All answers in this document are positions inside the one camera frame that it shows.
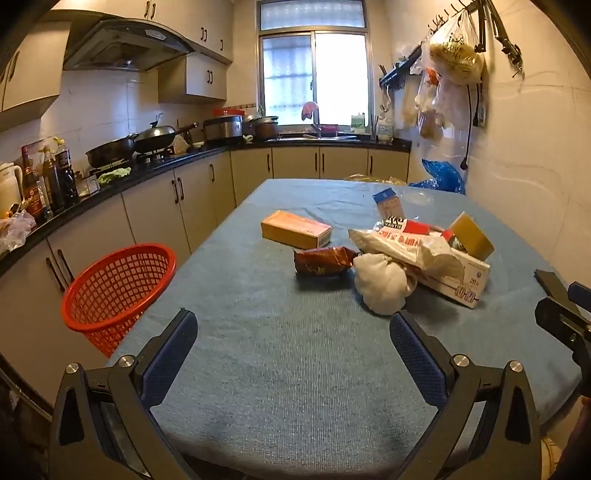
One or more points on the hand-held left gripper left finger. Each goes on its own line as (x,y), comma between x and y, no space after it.
(171,355)

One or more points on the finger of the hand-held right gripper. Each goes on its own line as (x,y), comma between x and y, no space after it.
(565,327)
(581,293)

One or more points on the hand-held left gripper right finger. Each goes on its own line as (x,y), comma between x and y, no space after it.
(415,355)

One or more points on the white plastic bag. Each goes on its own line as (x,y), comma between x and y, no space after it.
(452,106)
(16,230)
(383,284)

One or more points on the red plastic mesh basket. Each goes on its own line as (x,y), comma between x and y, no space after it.
(115,295)

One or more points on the long white cardboard box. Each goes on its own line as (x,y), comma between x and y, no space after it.
(461,284)

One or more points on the yellow cardboard box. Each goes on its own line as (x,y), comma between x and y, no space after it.
(473,235)

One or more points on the red and white carton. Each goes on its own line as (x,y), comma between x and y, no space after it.
(406,226)

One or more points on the brown snack packet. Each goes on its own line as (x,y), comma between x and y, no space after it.
(323,261)

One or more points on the white and blue carton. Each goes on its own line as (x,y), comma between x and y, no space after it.
(390,205)

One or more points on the orange cardboard box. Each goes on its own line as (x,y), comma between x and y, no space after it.
(295,228)

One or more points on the blue tablecloth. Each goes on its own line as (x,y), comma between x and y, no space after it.
(286,346)

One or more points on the blue plastic bag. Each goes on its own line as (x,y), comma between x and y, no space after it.
(441,177)

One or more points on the yellowish plastic bag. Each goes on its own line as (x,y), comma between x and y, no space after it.
(369,179)

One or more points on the small white container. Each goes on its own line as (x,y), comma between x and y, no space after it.
(92,184)

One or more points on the green cloth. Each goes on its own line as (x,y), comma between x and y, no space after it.
(113,175)

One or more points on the gas stove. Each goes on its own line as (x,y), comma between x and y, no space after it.
(152,158)

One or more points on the crumpled white plastic bag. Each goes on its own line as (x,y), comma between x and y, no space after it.
(16,230)

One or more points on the group of condiment bottles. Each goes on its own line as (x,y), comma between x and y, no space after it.
(62,175)

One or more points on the black kitchen countertop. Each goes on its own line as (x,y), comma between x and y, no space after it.
(392,144)

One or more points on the black frying pan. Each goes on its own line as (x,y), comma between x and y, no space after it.
(108,152)

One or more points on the wok with steel lid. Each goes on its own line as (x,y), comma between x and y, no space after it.
(157,136)

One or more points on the white hanging plastic bag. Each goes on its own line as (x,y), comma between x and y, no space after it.
(452,106)

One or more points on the steel rice cooker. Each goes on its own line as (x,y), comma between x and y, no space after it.
(224,129)

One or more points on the white electric kettle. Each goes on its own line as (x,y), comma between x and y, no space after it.
(8,187)

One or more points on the green and white packet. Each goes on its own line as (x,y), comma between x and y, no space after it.
(358,123)

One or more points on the purple plastic container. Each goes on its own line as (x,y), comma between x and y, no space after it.
(330,129)

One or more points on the brown cooking pot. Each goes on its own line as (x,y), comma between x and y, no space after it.
(267,129)

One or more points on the steel faucet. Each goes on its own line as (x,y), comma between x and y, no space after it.
(317,127)

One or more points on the tan hanging plastic bag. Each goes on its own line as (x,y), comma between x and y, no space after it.
(408,106)

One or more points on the red lid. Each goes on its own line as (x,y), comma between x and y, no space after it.
(228,112)

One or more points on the black hanging clamp tool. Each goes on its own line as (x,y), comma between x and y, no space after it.
(505,44)

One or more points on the pink cloth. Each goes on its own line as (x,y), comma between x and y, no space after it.
(309,110)

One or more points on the large hanging plastic bag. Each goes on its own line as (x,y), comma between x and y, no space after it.
(455,55)

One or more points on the small beige upper cabinet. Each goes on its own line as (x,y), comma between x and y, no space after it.
(203,78)

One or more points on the kitchen window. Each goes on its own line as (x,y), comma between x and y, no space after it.
(314,69)

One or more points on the steel range hood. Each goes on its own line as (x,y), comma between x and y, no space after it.
(120,46)

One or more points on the large beige upper cabinet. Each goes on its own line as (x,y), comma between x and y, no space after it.
(32,69)

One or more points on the row of beige upper cabinets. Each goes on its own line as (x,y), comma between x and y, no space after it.
(184,23)

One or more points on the wall socket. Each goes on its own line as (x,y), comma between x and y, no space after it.
(482,115)

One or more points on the dark wall shelf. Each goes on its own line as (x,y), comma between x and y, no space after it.
(399,69)

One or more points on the black hook rail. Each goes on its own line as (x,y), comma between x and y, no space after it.
(450,11)

